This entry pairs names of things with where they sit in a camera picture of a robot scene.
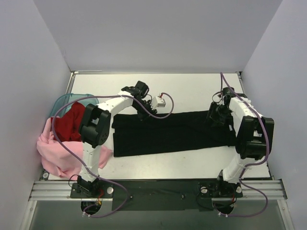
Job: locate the teal plastic bin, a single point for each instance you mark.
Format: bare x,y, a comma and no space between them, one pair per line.
67,98

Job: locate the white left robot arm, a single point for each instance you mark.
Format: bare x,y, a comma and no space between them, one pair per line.
95,128

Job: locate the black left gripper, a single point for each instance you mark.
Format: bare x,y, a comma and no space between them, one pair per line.
146,109

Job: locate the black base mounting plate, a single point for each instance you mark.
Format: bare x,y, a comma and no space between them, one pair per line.
161,195

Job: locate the aluminium front rail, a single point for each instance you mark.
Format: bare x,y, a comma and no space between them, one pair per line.
252,189

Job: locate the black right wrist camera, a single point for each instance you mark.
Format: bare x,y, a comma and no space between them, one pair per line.
223,96

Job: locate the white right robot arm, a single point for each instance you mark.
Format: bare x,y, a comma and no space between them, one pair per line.
253,132

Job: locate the pink t shirt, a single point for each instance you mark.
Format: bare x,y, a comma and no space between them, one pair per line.
58,161

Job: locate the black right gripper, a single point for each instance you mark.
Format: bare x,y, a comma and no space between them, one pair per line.
216,114

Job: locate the black t shirt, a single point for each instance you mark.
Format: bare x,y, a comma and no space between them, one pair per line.
178,132

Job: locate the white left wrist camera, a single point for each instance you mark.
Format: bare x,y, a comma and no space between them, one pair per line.
158,102

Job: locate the red t shirt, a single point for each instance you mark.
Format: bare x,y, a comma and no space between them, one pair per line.
67,127

